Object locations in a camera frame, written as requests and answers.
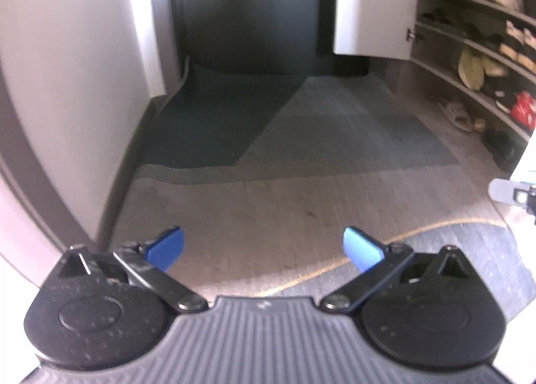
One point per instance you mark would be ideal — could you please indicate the white cabinet door round sticker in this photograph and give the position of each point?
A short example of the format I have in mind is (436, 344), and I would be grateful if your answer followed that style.
(527, 166)

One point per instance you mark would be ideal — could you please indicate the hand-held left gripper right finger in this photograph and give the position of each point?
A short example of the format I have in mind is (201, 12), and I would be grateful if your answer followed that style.
(362, 248)

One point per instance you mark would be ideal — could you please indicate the grey shoe cabinet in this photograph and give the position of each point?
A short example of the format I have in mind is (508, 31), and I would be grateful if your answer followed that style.
(427, 1)

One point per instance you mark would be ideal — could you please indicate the black shoes beside red shoe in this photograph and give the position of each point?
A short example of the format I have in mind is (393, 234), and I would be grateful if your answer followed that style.
(500, 93)

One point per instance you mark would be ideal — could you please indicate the black shoes on shelf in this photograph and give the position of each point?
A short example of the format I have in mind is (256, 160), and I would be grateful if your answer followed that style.
(488, 38)

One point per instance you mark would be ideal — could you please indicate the dark shoes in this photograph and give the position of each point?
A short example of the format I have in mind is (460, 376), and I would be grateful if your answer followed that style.
(500, 147)

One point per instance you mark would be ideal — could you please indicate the dark entrance door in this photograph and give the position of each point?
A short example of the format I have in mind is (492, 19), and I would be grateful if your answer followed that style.
(251, 11)

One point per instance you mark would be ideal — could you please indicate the grey patchwork door mat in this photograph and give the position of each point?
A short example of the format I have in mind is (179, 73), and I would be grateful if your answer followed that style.
(335, 137)

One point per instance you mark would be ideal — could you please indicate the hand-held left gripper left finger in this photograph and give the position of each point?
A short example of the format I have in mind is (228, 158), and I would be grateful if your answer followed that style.
(167, 248)

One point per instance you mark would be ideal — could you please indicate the yellow-green shoe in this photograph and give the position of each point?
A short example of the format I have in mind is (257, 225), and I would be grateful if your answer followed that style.
(494, 67)
(469, 70)

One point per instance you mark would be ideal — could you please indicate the beige sandal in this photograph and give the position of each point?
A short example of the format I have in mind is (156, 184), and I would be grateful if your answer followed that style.
(458, 116)

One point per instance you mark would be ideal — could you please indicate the red shoe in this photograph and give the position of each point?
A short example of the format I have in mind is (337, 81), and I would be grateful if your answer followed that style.
(523, 110)

